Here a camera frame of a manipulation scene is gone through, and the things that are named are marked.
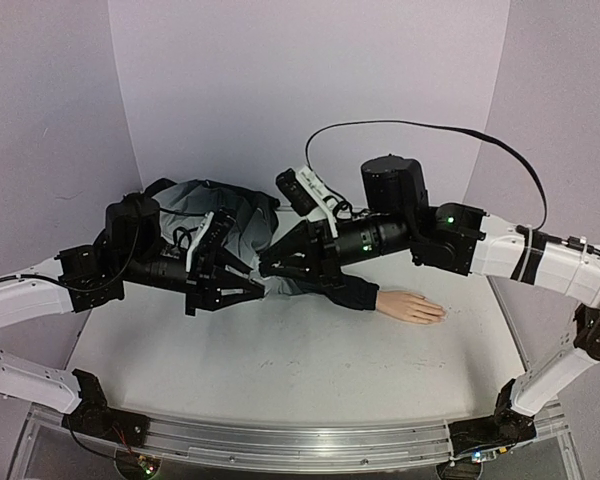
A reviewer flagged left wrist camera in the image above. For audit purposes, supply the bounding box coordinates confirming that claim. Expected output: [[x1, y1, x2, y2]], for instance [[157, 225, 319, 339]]
[[173, 208, 235, 277]]

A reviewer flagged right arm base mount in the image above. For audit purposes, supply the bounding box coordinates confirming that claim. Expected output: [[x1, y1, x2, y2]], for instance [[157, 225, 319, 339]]
[[449, 379, 536, 459]]

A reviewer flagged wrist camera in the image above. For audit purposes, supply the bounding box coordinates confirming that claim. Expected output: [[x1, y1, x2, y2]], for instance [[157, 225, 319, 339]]
[[173, 208, 235, 277], [275, 166, 345, 238]]

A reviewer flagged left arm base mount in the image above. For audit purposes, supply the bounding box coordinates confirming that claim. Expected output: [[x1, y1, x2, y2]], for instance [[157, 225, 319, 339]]
[[62, 369, 150, 447]]

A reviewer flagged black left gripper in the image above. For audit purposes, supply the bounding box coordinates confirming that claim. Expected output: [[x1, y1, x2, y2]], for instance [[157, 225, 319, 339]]
[[121, 245, 269, 317]]

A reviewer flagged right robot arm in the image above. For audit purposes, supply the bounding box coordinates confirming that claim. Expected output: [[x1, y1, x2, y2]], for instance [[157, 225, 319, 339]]
[[259, 155, 600, 419]]

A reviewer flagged mannequin hand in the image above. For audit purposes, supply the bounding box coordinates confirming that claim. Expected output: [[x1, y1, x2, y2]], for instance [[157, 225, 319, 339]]
[[376, 291, 446, 325]]

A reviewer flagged aluminium front rail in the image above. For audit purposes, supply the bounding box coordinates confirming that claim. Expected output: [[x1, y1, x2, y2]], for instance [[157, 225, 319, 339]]
[[27, 404, 566, 474]]

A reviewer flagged grey and black jacket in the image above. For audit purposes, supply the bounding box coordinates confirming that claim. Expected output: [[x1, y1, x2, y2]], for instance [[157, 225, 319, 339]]
[[144, 178, 379, 311]]

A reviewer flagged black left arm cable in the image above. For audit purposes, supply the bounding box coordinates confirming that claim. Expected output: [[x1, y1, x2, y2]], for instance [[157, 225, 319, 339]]
[[0, 194, 154, 301]]

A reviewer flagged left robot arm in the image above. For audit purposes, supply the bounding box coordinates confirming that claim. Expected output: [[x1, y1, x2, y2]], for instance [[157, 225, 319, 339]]
[[0, 193, 264, 328]]

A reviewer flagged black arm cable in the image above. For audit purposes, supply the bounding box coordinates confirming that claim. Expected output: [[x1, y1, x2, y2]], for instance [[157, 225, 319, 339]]
[[0, 194, 154, 301], [304, 118, 549, 231]]

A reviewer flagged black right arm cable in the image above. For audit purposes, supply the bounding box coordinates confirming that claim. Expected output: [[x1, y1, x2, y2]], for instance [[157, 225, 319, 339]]
[[304, 118, 549, 231]]

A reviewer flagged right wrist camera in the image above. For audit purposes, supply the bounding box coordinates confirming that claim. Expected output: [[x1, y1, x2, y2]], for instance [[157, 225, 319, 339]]
[[275, 166, 345, 238]]

